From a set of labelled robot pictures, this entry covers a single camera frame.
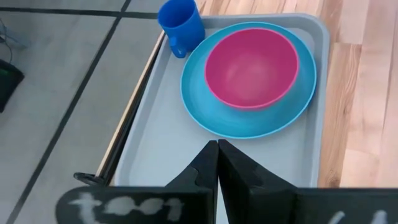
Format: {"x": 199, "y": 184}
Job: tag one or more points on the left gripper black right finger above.
{"x": 248, "y": 193}

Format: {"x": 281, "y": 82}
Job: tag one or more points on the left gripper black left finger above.
{"x": 203, "y": 174}

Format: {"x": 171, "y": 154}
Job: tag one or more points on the teal plastic plate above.
{"x": 199, "y": 109}

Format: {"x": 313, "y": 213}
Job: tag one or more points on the pink plastic bowl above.
{"x": 252, "y": 68}

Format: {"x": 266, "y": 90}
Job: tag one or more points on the grey plastic tray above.
{"x": 161, "y": 140}

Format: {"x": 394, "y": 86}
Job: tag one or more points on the black equipment box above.
{"x": 9, "y": 84}

